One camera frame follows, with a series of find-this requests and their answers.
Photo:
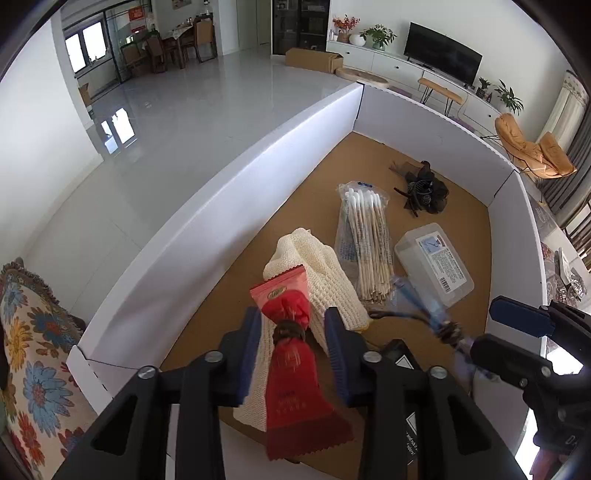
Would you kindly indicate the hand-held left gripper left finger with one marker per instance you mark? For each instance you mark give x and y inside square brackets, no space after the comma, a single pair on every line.
[251,355]

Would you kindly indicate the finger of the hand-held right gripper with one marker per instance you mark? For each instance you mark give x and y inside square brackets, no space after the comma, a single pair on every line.
[521,316]
[508,362]

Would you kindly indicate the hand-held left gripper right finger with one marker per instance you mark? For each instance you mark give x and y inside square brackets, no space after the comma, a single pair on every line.
[337,355]

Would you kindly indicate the red foil packet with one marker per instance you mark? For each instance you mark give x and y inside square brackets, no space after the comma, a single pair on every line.
[295,392]

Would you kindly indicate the clear safety glasses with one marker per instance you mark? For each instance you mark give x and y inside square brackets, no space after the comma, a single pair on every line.
[425,307]

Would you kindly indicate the clear plastic box with label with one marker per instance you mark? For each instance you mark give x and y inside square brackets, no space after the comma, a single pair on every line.
[434,258]

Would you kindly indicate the pack of cotton swabs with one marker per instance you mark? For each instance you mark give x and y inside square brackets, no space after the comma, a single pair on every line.
[364,230]

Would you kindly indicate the black bow hair clip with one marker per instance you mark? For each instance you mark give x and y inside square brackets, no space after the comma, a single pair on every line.
[425,194]

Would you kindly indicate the white cardboard box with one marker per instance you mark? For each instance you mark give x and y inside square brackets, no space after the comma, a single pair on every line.
[231,194]

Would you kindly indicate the dark wooden chair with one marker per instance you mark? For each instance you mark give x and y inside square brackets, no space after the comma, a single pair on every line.
[579,240]

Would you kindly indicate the grey curtain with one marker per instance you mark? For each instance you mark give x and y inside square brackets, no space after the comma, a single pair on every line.
[575,180]

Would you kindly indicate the orange lounge chair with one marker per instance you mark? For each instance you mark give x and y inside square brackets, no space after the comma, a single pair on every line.
[517,138]

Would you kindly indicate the floral printed blanket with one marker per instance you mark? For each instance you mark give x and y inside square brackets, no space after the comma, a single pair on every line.
[41,369]

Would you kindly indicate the covered standing air conditioner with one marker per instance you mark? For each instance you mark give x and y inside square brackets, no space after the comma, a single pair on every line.
[565,108]

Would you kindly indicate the large leafy potted plant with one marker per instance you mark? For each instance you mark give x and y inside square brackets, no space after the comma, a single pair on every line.
[509,97]

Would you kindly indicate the small potted plant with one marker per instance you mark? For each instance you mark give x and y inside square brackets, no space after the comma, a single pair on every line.
[484,85]

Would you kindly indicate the wooden bench with metal legs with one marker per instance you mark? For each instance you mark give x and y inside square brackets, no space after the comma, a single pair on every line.
[438,88]

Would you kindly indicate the black television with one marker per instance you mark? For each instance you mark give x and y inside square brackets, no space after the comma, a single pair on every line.
[443,53]

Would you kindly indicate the white television cabinet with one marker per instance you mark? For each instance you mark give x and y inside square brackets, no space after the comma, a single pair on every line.
[397,67]

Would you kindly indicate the brown cardboard carton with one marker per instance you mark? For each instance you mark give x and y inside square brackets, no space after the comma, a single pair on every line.
[309,59]

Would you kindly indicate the green potted plant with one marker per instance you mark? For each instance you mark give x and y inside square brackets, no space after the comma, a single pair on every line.
[378,36]

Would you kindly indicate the white round vase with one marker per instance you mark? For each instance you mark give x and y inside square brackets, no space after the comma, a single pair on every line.
[357,39]

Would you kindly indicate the dark dining chair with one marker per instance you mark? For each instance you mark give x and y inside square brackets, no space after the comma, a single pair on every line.
[156,53]

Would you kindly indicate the tan dining chair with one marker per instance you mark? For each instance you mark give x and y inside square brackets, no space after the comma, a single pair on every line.
[205,37]

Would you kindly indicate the dining table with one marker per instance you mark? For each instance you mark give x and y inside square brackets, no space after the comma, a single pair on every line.
[178,34]

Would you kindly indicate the red flowers in vase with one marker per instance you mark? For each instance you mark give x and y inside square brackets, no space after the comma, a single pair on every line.
[345,25]

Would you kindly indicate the dark glass display cabinet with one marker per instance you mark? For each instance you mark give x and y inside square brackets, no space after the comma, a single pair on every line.
[300,25]

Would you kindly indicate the red sign on glass door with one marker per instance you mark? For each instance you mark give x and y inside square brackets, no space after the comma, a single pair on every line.
[137,18]

